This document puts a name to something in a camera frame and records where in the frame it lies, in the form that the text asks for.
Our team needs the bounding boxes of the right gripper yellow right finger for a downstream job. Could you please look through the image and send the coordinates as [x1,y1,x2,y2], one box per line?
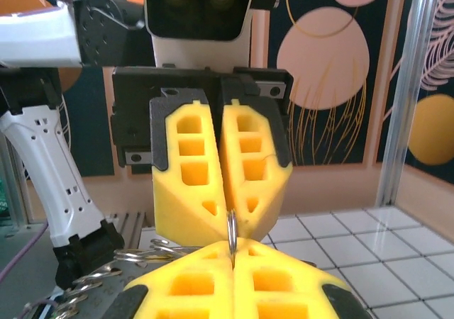
[234,240,370,319]

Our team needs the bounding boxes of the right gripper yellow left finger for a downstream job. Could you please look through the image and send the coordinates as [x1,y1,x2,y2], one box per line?
[122,240,236,319]

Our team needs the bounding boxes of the silver split key ring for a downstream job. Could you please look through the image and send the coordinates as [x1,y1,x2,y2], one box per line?
[226,208,239,271]

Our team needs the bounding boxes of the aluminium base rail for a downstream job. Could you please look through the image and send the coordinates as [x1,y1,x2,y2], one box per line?
[115,211,147,250]

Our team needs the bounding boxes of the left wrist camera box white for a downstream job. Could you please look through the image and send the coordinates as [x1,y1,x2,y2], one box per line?
[143,0,257,68]

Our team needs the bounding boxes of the aluminium frame post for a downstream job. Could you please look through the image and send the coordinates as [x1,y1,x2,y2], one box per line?
[375,0,439,208]

